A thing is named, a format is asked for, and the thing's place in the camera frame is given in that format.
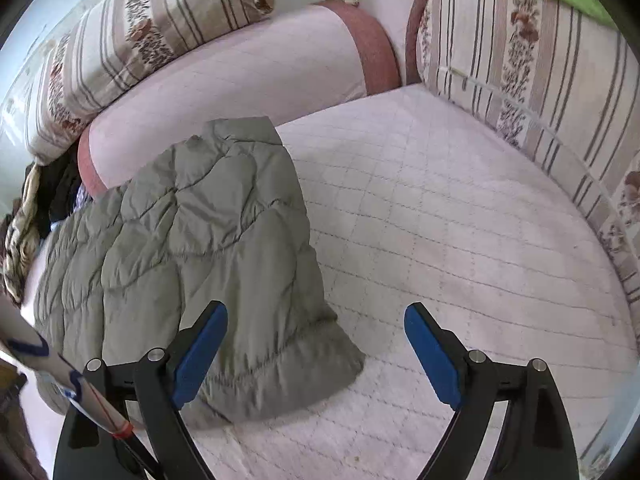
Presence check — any grey-green quilted hooded jacket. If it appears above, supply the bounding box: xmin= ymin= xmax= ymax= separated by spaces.
xmin=32 ymin=116 xmax=366 ymax=431

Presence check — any white tube with blue print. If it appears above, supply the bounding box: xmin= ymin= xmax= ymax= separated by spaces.
xmin=0 ymin=292 xmax=161 ymax=480

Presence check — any brown cream patterned blanket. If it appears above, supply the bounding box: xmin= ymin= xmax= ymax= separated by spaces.
xmin=0 ymin=162 xmax=46 ymax=306

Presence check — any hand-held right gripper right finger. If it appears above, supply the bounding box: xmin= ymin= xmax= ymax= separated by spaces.
xmin=404 ymin=302 xmax=581 ymax=480

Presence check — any wide striped floral cushion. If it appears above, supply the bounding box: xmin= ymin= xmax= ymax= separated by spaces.
xmin=416 ymin=0 xmax=640 ymax=333

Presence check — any dark clothes pile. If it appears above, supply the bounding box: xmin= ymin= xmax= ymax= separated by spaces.
xmin=47 ymin=152 xmax=86 ymax=226

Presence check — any pink quilted sofa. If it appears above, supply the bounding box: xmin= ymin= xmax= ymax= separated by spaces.
xmin=0 ymin=0 xmax=640 ymax=480

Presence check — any long striped floral cushion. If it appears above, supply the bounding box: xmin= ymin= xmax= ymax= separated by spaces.
xmin=0 ymin=0 xmax=277 ymax=166

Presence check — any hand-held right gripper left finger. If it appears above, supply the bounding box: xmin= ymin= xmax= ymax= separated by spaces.
xmin=52 ymin=301 xmax=229 ymax=480

